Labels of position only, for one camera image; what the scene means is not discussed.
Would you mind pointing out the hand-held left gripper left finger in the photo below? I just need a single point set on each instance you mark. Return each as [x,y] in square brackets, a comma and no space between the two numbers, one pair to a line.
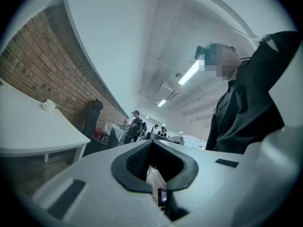
[99,174]

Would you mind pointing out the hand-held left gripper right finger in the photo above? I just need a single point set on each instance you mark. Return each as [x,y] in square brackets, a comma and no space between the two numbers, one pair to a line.
[208,174]

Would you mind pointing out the white cup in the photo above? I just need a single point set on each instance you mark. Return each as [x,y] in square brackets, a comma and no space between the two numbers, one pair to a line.
[49,106]

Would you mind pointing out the small armless chair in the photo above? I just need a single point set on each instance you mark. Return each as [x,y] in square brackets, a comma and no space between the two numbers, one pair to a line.
[113,138]

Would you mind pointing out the table with white cloth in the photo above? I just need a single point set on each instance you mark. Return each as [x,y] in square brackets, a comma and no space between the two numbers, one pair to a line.
[116,130]

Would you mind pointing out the black device with screen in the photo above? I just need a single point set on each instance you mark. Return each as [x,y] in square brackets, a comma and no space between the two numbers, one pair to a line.
[162,196]

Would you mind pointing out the black office chair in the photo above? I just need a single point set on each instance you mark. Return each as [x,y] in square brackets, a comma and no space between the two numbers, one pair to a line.
[92,117]

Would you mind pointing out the person's black shirt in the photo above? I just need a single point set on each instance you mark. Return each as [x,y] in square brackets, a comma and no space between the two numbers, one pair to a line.
[248,107]

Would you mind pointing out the long ceiling light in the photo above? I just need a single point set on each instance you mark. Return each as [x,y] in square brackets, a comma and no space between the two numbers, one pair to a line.
[162,103]
[190,72]

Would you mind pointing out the ceiling air conditioner vent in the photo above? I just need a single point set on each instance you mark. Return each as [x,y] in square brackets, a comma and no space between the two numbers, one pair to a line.
[166,90]

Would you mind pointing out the round ceiling smoke detector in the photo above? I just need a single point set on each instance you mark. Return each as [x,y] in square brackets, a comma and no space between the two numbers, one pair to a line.
[178,75]

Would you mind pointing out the person's head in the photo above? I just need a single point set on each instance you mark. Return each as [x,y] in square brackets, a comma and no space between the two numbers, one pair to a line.
[220,63]

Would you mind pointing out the black head-mounted camera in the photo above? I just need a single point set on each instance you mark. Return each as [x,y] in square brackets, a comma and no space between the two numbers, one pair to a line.
[198,52]

